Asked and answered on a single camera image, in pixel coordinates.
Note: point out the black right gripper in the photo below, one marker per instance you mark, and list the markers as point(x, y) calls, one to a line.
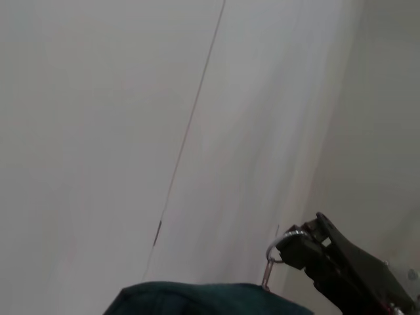
point(367, 279)

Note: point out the dark teal fabric bag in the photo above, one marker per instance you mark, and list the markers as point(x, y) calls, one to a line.
point(203, 300)

